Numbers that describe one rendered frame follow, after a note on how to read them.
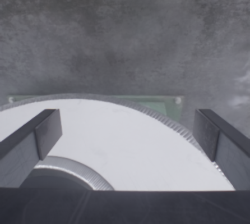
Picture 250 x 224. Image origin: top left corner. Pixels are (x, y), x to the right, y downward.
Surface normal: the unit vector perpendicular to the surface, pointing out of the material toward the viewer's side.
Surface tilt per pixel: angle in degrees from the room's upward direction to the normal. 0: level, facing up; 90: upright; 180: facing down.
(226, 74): 0
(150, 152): 90
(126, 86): 0
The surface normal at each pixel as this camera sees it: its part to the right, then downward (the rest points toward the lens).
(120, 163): -0.04, -0.76
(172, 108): -0.06, 0.65
